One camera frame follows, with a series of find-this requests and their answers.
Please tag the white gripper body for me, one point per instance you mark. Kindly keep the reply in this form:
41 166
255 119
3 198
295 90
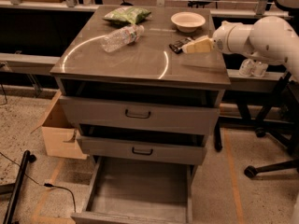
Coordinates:
224 38

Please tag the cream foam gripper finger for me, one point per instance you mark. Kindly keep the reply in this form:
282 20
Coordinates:
203 44
192 47

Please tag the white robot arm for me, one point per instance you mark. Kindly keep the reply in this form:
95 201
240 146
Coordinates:
270 40

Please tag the grey drawer cabinet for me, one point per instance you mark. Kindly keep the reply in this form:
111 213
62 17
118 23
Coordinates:
147 71

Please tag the top grey drawer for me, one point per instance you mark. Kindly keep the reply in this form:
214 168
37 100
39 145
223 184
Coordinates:
140 116

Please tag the grey drawer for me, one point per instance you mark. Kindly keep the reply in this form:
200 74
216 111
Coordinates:
137 192
140 116
142 151

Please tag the middle grey drawer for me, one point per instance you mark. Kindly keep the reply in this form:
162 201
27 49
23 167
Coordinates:
142 151

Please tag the bottom grey drawer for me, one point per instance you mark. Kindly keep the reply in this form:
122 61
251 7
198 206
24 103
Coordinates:
137 192

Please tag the white paper bowl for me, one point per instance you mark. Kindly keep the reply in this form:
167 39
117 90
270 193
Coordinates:
188 22

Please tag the right sanitizer bottle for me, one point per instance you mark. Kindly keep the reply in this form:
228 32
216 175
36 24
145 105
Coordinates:
259 69

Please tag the clear plastic water bottle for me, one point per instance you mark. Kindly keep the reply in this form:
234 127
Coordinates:
121 37

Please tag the green chip bag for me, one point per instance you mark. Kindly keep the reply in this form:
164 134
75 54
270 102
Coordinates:
127 15

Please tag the black office chair base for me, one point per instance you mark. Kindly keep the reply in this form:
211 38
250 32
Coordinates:
275 143

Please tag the cardboard box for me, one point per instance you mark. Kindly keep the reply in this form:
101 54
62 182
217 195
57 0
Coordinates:
60 137

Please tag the black stand leg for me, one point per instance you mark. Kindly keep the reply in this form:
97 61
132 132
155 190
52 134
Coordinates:
14 189

